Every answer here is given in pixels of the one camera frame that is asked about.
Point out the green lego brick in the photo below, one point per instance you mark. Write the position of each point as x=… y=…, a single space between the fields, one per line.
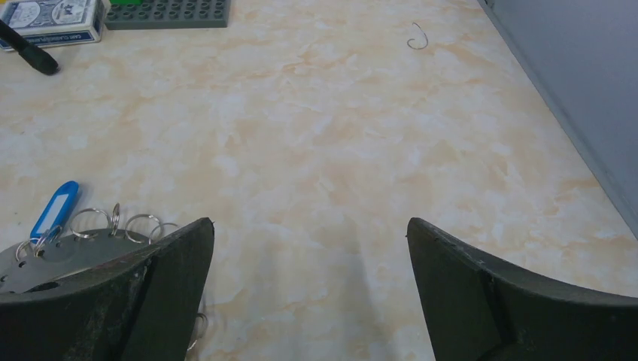
x=125 y=2

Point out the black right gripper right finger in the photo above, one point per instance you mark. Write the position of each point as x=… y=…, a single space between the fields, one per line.
x=480 y=307

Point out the grey lego baseplate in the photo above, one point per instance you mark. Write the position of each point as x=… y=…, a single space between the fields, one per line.
x=169 y=14

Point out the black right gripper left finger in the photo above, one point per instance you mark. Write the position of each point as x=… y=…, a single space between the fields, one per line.
x=124 y=294

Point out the black tripod stand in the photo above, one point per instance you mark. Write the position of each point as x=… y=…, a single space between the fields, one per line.
x=37 y=58

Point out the blue plastic key tag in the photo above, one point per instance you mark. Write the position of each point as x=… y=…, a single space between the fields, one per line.
x=56 y=212

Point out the blue playing card box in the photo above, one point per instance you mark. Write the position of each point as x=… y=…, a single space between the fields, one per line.
x=55 y=23

